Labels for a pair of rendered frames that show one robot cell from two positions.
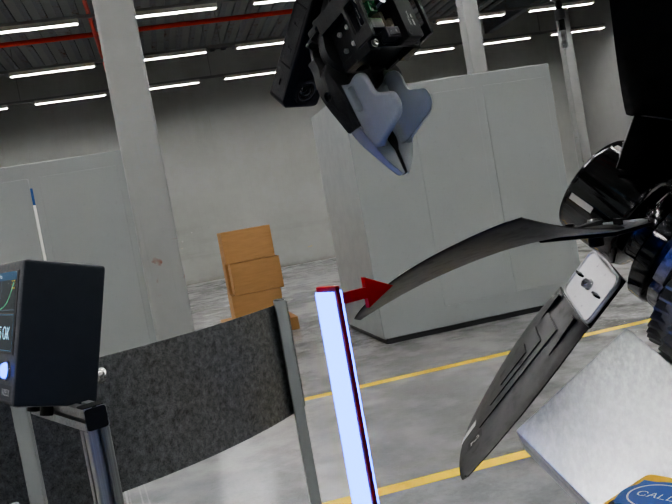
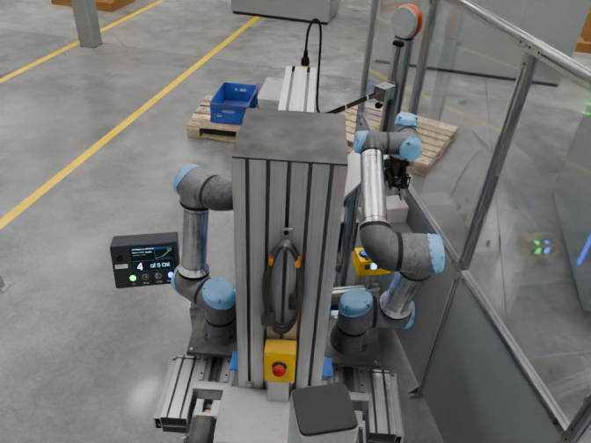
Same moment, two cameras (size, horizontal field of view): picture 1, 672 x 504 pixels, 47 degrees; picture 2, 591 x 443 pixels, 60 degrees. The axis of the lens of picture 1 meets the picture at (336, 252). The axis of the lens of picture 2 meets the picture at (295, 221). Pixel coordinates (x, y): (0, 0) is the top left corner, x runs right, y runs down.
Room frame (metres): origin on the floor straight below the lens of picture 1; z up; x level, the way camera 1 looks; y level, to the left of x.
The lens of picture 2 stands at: (-0.11, 1.62, 2.57)
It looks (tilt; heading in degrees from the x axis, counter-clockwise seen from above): 37 degrees down; 295
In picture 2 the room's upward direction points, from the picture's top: 3 degrees clockwise
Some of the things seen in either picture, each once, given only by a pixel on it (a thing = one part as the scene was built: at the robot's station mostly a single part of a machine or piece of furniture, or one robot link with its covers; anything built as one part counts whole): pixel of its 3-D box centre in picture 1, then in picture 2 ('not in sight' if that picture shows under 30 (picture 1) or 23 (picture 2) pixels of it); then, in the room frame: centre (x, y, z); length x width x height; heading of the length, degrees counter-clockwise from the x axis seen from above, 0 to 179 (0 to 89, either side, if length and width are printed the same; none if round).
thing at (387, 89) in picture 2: not in sight; (384, 91); (0.60, -0.86, 1.54); 0.10 x 0.07 x 0.09; 73
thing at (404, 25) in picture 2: not in sight; (406, 21); (0.57, -0.95, 1.88); 0.16 x 0.07 x 0.16; 163
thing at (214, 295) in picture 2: not in sight; (218, 299); (0.70, 0.54, 1.20); 0.13 x 0.12 x 0.14; 170
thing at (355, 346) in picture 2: not in sight; (351, 331); (0.24, 0.34, 1.09); 0.15 x 0.15 x 0.10
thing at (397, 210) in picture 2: not in sight; (389, 207); (0.45, -0.77, 0.92); 0.17 x 0.16 x 0.11; 38
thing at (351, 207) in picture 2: not in sight; (343, 263); (0.60, -0.58, 0.58); 0.09 x 0.05 x 1.15; 128
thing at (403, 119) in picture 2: not in sight; (404, 130); (0.26, 0.00, 1.78); 0.09 x 0.08 x 0.11; 117
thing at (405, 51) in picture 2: not in sight; (377, 188); (0.57, -0.95, 0.90); 0.08 x 0.06 x 1.80; 163
